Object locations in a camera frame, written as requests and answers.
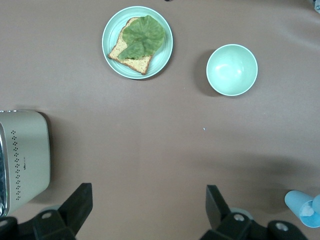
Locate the blue cup with white lump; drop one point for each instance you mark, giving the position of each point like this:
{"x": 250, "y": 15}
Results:
{"x": 296, "y": 202}

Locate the grey metal table clamp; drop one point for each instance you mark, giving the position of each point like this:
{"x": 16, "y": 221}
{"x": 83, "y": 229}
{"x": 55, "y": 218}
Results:
{"x": 316, "y": 3}

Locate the brown bread slice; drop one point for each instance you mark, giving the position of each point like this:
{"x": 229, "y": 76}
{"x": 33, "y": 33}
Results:
{"x": 135, "y": 63}

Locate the small white lump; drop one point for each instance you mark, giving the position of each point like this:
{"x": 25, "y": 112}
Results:
{"x": 307, "y": 211}

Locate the green lettuce leaf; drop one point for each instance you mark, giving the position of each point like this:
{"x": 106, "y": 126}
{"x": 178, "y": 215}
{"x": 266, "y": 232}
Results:
{"x": 145, "y": 35}

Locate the pale green plate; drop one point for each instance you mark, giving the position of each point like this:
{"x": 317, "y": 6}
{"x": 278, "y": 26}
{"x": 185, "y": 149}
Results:
{"x": 110, "y": 37}

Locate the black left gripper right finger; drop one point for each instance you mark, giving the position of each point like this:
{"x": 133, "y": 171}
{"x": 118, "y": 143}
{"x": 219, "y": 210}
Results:
{"x": 216, "y": 205}

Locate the beige metal toaster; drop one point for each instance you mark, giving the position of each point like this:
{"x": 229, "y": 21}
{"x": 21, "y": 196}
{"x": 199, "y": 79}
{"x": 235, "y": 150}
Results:
{"x": 27, "y": 155}

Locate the brown table cover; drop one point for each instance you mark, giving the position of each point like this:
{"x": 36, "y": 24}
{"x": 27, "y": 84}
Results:
{"x": 150, "y": 150}

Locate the pale green bowl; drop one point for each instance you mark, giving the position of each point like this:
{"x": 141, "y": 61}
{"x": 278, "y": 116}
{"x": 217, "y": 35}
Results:
{"x": 232, "y": 70}

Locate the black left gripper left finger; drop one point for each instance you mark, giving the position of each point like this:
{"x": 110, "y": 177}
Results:
{"x": 80, "y": 202}

